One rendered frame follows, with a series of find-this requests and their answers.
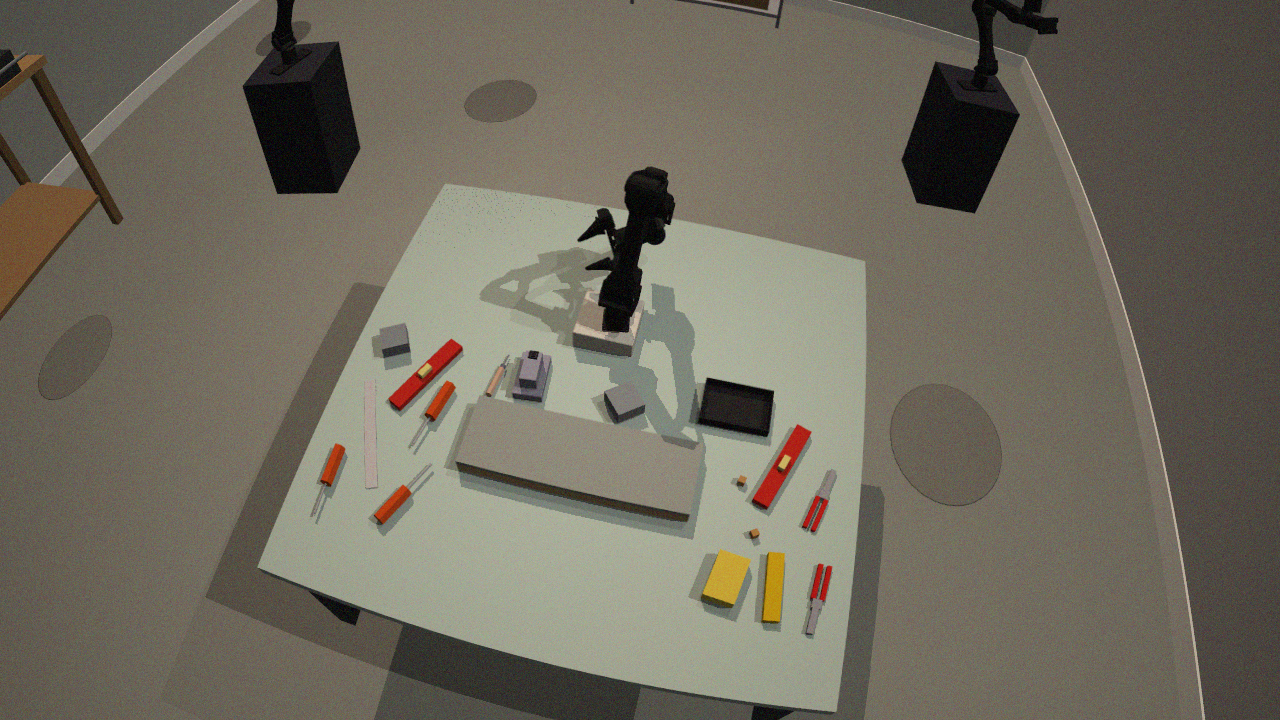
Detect yellow rectangular bar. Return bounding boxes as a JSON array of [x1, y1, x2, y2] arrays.
[[762, 552, 785, 624]]

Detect red-handled pliers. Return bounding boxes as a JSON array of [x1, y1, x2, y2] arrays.
[[803, 469, 836, 532], [806, 564, 832, 635]]

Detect orange-handled awl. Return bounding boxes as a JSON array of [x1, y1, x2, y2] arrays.
[[412, 380, 456, 446], [374, 462, 433, 524], [312, 445, 346, 516]]

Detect red rectangular bar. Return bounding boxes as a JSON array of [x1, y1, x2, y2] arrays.
[[389, 340, 463, 410], [753, 425, 812, 509]]

